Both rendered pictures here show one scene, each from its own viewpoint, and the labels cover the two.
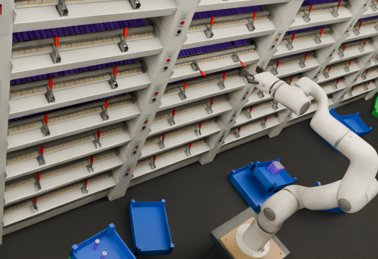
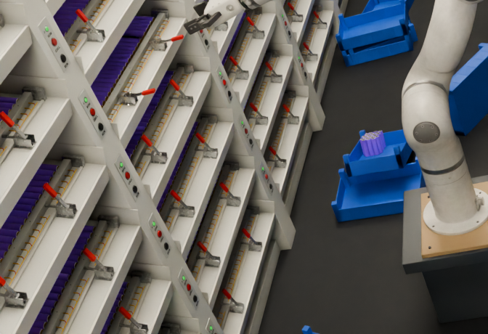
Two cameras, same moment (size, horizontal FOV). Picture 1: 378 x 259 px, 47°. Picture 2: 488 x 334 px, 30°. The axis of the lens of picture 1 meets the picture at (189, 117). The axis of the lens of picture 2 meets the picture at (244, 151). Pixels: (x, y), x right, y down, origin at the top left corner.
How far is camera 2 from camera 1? 0.56 m
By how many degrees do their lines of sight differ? 14
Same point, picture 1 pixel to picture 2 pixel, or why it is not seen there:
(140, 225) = not seen: outside the picture
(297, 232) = not seen: outside the picture
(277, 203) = (417, 108)
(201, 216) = (372, 291)
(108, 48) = (10, 161)
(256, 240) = (458, 195)
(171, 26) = (48, 58)
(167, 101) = (151, 181)
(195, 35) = (84, 53)
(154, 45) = (55, 107)
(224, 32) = (110, 19)
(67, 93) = (29, 277)
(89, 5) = not seen: outside the picture
